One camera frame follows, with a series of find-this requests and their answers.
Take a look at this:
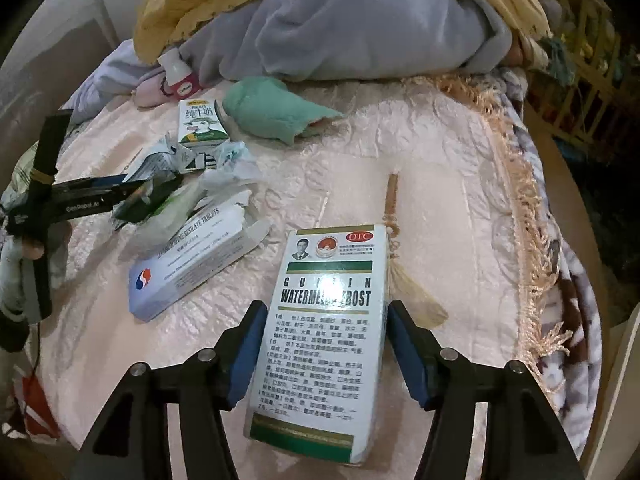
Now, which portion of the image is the teal cloth strip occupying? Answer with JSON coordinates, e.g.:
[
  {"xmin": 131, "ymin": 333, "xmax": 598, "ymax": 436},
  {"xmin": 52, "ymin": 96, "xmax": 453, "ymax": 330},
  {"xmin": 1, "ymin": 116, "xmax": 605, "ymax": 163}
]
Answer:
[{"xmin": 542, "ymin": 35, "xmax": 576, "ymax": 86}]

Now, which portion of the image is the pink white bottle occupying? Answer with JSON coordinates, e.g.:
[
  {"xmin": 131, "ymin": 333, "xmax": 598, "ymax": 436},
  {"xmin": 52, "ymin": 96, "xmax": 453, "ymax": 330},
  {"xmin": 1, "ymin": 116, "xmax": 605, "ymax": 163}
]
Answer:
[{"xmin": 157, "ymin": 50, "xmax": 198, "ymax": 98}]

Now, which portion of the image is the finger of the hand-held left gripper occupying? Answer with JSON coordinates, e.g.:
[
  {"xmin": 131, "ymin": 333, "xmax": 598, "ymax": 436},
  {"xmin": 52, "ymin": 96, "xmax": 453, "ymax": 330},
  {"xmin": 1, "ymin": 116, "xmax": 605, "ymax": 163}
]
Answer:
[{"xmin": 107, "ymin": 176, "xmax": 151, "ymax": 208}]

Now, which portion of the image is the wooden crib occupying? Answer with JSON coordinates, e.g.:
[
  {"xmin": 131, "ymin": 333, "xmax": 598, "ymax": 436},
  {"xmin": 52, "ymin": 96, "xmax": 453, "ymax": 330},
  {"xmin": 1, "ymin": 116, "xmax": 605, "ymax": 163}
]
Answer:
[{"xmin": 525, "ymin": 0, "xmax": 626, "ymax": 156}]

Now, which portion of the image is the green white medicine box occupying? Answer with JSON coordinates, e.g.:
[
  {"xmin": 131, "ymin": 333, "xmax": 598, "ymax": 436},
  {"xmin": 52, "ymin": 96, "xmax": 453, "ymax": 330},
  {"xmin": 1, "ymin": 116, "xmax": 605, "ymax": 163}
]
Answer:
[{"xmin": 243, "ymin": 224, "xmax": 391, "ymax": 465}]

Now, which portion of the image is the white blue tablet box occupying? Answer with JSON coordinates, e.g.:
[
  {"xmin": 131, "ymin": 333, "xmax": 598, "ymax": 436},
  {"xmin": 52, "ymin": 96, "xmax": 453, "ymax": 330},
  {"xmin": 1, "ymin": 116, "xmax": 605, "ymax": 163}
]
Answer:
[{"xmin": 128, "ymin": 203, "xmax": 272, "ymax": 322}]

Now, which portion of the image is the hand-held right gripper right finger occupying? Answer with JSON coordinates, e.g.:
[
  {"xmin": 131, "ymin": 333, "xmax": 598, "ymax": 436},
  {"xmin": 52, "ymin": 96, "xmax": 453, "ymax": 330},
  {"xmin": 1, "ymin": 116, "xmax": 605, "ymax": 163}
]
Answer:
[{"xmin": 387, "ymin": 300, "xmax": 586, "ymax": 480}]

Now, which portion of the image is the brown white plush blanket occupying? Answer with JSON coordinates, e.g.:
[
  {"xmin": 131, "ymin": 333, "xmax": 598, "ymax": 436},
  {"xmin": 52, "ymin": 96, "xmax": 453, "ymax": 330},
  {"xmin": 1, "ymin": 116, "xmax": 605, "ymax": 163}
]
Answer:
[{"xmin": 495, "ymin": 67, "xmax": 603, "ymax": 461}]

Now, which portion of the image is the pink cloth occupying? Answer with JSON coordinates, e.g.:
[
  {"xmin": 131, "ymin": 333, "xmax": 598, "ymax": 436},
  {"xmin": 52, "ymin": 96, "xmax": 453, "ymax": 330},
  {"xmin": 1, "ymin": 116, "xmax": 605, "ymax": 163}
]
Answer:
[{"xmin": 132, "ymin": 76, "xmax": 173, "ymax": 109}]

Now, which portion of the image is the torn green white carton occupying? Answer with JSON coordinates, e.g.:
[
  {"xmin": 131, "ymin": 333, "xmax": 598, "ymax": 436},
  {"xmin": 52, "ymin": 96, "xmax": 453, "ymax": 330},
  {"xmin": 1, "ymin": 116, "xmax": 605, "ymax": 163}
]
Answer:
[{"xmin": 125, "ymin": 139, "xmax": 221, "ymax": 177}]

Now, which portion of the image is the green towel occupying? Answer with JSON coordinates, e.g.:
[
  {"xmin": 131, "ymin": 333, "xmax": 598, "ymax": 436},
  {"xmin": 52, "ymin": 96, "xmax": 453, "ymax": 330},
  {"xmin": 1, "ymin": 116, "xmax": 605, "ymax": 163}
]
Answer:
[{"xmin": 222, "ymin": 77, "xmax": 346, "ymax": 145}]

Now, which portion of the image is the yellow frilled pillow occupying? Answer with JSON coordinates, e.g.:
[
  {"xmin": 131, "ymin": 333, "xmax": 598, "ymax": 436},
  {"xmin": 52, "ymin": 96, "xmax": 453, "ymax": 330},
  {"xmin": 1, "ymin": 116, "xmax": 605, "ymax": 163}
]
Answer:
[{"xmin": 134, "ymin": 0, "xmax": 553, "ymax": 66}]

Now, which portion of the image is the person's left hand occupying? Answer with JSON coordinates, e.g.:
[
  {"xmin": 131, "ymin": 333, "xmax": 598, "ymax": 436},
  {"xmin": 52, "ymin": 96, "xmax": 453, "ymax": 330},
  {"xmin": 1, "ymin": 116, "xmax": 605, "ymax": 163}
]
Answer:
[{"xmin": 17, "ymin": 237, "xmax": 48, "ymax": 263}]

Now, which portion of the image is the wooden bed frame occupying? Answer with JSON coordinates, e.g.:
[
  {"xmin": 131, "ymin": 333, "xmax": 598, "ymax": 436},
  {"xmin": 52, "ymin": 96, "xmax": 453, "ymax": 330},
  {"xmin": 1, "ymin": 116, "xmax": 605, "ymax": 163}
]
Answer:
[{"xmin": 522, "ymin": 105, "xmax": 616, "ymax": 466}]

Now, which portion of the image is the red cloth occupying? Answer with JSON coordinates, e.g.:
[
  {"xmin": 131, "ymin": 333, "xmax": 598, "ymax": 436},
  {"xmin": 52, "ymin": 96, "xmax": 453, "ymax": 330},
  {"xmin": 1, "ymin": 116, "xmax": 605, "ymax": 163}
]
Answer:
[{"xmin": 20, "ymin": 375, "xmax": 63, "ymax": 441}]

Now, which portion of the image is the pink fringed bedspread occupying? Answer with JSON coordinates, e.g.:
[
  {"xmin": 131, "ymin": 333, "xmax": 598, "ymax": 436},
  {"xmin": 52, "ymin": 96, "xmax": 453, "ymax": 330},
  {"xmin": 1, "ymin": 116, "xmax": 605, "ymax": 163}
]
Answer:
[{"xmin": 30, "ymin": 40, "xmax": 581, "ymax": 480}]

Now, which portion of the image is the pink pillow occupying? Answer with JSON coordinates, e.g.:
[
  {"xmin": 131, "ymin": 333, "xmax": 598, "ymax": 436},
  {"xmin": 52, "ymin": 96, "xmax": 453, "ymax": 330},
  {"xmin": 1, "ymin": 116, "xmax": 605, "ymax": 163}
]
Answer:
[{"xmin": 502, "ymin": 35, "xmax": 533, "ymax": 68}]

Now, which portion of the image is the white bin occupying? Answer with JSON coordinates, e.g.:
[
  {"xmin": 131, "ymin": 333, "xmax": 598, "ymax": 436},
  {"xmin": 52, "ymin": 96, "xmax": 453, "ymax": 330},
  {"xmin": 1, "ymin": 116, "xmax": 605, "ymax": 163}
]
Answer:
[{"xmin": 582, "ymin": 302, "xmax": 640, "ymax": 480}]

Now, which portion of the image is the small milk carton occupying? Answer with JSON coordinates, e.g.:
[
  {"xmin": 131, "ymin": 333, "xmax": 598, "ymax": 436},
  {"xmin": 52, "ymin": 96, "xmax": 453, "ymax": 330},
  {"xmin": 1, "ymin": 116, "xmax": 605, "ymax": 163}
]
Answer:
[{"xmin": 178, "ymin": 98, "xmax": 231, "ymax": 148}]

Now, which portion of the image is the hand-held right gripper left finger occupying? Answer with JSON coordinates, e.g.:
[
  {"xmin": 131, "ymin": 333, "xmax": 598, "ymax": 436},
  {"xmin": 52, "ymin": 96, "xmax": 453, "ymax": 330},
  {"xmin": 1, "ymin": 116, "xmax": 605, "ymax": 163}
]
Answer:
[{"xmin": 75, "ymin": 300, "xmax": 269, "ymax": 480}]

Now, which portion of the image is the translucent plastic wrapper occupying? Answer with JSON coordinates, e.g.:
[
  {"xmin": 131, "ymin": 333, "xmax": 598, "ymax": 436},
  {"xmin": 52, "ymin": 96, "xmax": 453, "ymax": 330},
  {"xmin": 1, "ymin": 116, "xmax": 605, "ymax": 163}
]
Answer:
[{"xmin": 150, "ymin": 172, "xmax": 251, "ymax": 256}]

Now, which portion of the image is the grey fleece blanket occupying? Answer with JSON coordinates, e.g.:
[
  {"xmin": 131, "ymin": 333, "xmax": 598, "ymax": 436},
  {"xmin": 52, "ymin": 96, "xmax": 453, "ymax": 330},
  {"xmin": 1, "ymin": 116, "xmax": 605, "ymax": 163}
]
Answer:
[{"xmin": 177, "ymin": 0, "xmax": 516, "ymax": 83}]

